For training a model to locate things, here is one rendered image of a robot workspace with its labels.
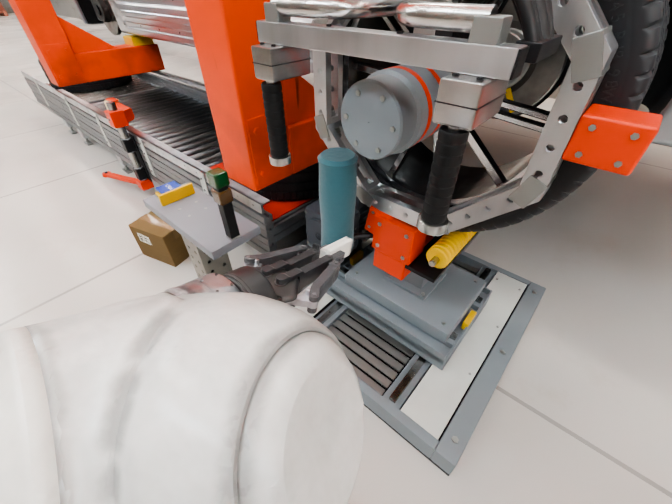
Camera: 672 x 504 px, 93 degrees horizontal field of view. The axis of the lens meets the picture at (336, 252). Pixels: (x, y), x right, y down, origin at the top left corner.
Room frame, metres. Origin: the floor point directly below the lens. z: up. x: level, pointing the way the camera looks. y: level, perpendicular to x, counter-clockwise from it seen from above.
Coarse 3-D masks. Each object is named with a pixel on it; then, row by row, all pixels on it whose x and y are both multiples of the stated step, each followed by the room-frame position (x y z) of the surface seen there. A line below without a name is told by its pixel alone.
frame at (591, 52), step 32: (576, 0) 0.52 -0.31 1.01; (576, 32) 0.55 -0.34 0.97; (608, 32) 0.51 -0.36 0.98; (320, 64) 0.82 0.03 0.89; (576, 64) 0.50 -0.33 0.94; (608, 64) 0.51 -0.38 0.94; (320, 96) 0.82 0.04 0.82; (576, 96) 0.49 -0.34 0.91; (320, 128) 0.82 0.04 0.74; (544, 128) 0.50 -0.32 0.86; (544, 160) 0.49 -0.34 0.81; (384, 192) 0.73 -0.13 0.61; (512, 192) 0.51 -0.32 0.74; (544, 192) 0.48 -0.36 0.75; (448, 224) 0.58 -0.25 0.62
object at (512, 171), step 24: (504, 0) 0.68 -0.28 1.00; (360, 24) 0.87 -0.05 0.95; (384, 24) 0.94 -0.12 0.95; (360, 72) 0.91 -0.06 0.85; (504, 120) 0.64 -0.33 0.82; (528, 120) 0.62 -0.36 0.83; (480, 144) 0.66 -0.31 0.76; (384, 168) 0.80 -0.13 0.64; (408, 168) 0.83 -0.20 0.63; (480, 168) 0.84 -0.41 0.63; (504, 168) 0.76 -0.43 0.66; (408, 192) 0.73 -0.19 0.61; (456, 192) 0.70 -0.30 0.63; (480, 192) 0.64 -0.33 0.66
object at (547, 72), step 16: (496, 0) 1.11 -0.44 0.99; (512, 32) 1.03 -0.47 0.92; (560, 48) 0.98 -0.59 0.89; (528, 64) 1.02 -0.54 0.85; (544, 64) 1.00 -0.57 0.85; (560, 64) 0.97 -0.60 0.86; (512, 80) 1.00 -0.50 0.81; (528, 80) 1.01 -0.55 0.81; (544, 80) 0.99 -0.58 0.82; (528, 96) 1.00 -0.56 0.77; (512, 112) 1.02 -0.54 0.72
